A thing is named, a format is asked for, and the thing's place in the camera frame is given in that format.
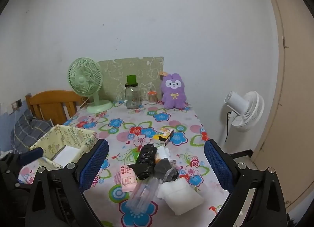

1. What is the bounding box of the blue plaid pillow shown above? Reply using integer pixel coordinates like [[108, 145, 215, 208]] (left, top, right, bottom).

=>
[[11, 109, 53, 154]]

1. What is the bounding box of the white tissue paper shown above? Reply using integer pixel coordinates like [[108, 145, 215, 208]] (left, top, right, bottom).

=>
[[155, 146, 171, 162]]

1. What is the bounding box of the beige door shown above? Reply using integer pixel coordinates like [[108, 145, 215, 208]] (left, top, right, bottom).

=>
[[253, 0, 314, 215]]

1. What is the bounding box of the cream printed fabric storage box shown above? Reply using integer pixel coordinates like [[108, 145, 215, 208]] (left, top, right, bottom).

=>
[[29, 124, 99, 171]]

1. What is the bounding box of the wooden chair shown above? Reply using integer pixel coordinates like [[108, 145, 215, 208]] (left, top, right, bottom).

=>
[[26, 90, 86, 126]]

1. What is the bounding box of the black baseboard strip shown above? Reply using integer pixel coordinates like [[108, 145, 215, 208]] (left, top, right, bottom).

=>
[[228, 149, 252, 159]]

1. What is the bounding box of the white padded packet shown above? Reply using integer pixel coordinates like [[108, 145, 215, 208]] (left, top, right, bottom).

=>
[[157, 177, 205, 216]]

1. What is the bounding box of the grey cloth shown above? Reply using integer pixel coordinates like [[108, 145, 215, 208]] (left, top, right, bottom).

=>
[[154, 158, 179, 182]]

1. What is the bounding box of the pink packet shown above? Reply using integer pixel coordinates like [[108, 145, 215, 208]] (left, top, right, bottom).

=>
[[120, 165, 138, 192]]

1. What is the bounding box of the glass jar with green lid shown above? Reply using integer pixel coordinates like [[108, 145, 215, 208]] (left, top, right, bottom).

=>
[[121, 75, 141, 110]]

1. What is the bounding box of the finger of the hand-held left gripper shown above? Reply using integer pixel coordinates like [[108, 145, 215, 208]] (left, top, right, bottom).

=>
[[18, 148, 44, 166]]

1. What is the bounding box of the white paper packet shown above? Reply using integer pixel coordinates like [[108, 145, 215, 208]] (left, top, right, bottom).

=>
[[53, 145, 85, 165]]

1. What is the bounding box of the small cartoon printed box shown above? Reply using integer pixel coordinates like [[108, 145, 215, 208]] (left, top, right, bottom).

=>
[[152, 127, 174, 146]]

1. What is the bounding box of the purple plush toy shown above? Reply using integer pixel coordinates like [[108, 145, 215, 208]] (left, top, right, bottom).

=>
[[159, 71, 188, 110]]

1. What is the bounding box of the green desk fan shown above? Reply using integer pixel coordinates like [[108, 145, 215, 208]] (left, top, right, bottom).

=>
[[68, 57, 113, 114]]

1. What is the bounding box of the white standing fan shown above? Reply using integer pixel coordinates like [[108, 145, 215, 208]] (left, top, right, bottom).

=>
[[218, 91, 265, 146]]

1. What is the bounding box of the black plastic bag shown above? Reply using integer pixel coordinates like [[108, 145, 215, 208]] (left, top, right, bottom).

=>
[[128, 144, 157, 181]]

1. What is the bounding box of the black fan cable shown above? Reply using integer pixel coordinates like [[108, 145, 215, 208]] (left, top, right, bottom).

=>
[[226, 111, 232, 144]]

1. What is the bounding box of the clear plastic bottle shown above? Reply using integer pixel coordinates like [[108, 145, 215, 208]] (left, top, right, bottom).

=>
[[125, 177, 159, 214]]

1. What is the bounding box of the wall socket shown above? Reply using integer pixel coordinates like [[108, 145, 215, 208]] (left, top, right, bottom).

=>
[[11, 99, 23, 111]]

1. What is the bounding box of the green printed board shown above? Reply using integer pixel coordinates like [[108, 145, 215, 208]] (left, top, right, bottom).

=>
[[98, 57, 164, 102]]

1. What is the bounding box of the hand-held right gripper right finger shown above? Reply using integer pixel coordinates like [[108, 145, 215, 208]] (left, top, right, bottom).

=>
[[204, 139, 287, 227]]

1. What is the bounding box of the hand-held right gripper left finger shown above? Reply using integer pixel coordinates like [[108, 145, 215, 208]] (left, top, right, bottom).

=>
[[25, 139, 110, 227]]

